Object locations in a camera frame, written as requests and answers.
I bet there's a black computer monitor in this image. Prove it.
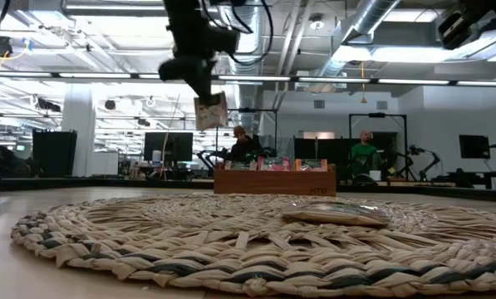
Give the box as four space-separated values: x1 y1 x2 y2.
142 131 194 165

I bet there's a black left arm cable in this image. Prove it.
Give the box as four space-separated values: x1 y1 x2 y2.
199 0 274 66

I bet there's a person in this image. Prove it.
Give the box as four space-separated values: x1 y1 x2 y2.
349 130 382 176
0 145 31 177
226 125 266 164

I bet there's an orange peach tea packet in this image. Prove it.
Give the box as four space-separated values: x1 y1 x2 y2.
293 158 329 173

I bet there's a long ceiling light bar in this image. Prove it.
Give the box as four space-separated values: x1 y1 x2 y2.
0 71 496 87

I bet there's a yellow hanging cord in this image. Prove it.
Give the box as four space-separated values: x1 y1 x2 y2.
359 61 368 105

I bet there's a black wall monitor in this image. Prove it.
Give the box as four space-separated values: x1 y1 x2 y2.
458 134 491 159

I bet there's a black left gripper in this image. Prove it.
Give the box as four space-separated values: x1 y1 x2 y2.
184 52 220 105

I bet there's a black partition panel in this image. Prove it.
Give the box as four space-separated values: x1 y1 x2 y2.
292 131 398 186

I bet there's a white cabinet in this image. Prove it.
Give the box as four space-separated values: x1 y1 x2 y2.
91 149 120 177

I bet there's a round woven straw mat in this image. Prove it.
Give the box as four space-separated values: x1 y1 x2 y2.
9 193 496 298

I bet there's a tall black cabinet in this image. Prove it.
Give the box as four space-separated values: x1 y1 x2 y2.
32 129 79 178

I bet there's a black table frame rail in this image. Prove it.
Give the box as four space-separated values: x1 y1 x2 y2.
0 176 496 204

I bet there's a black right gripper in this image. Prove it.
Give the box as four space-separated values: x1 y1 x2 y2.
457 0 496 27

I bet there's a black metal frame stand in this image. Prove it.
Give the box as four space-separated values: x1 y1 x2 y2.
214 107 279 171
348 111 409 178

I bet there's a silver ventilation duct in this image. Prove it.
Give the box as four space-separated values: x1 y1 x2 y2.
217 0 270 134
316 0 402 80

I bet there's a wooden tea organizer box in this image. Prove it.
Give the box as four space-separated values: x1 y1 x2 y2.
213 164 337 198

